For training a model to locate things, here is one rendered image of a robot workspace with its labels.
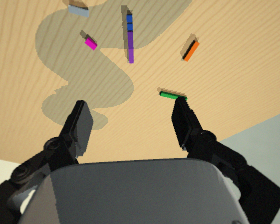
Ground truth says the small blue block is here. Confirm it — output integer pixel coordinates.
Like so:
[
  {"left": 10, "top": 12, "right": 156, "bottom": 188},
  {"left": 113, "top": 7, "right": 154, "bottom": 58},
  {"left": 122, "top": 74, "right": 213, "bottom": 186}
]
[
  {"left": 126, "top": 14, "right": 132, "bottom": 22},
  {"left": 127, "top": 23, "right": 133, "bottom": 30}
]

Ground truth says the purple rod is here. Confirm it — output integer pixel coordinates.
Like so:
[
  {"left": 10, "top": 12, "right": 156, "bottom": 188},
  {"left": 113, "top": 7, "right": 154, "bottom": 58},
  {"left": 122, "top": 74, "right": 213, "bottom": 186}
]
[{"left": 128, "top": 30, "right": 134, "bottom": 63}]

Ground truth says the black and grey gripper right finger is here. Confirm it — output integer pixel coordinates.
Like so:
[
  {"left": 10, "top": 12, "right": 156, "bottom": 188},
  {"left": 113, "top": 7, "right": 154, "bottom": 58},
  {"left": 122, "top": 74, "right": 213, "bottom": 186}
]
[{"left": 171, "top": 97, "right": 280, "bottom": 224}]

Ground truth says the green rod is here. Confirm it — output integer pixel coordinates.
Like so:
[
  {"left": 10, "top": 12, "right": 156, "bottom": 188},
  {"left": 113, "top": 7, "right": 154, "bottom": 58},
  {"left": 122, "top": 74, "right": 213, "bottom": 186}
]
[{"left": 160, "top": 91, "right": 187, "bottom": 101}]

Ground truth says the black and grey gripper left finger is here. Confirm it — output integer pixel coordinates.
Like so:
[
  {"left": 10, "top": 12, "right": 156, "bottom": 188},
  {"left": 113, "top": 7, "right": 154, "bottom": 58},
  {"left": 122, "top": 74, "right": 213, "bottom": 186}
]
[{"left": 0, "top": 100, "right": 93, "bottom": 224}]

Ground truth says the grey rectangular rod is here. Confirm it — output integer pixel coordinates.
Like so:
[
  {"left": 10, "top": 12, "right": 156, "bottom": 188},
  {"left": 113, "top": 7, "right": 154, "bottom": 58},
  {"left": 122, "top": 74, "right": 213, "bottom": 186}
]
[{"left": 68, "top": 4, "right": 89, "bottom": 17}]

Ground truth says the magenta rectangular block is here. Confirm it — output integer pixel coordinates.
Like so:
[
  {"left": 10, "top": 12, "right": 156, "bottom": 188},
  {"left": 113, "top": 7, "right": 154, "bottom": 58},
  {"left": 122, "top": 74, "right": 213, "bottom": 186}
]
[{"left": 85, "top": 37, "right": 97, "bottom": 50}]

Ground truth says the orange rod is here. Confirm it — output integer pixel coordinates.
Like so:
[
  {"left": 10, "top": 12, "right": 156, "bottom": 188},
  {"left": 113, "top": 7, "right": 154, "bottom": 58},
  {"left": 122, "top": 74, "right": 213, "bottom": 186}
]
[{"left": 183, "top": 41, "right": 199, "bottom": 62}]

